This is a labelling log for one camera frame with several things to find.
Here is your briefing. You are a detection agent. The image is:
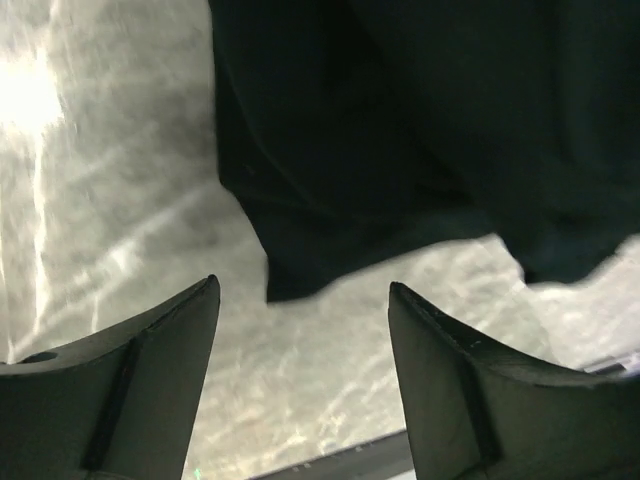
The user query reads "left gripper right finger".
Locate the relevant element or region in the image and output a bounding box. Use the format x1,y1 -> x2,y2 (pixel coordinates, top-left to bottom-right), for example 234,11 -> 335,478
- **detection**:
388,283 -> 639,480

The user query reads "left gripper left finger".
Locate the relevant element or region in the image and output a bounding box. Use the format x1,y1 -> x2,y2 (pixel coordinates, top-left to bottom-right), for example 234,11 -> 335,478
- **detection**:
1,276 -> 220,480

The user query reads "black t shirt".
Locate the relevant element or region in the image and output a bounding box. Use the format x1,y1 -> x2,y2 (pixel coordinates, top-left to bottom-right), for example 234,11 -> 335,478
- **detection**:
209,0 -> 639,302

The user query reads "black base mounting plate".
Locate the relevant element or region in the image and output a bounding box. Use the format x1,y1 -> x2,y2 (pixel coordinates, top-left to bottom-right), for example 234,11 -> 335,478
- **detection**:
259,430 -> 416,480

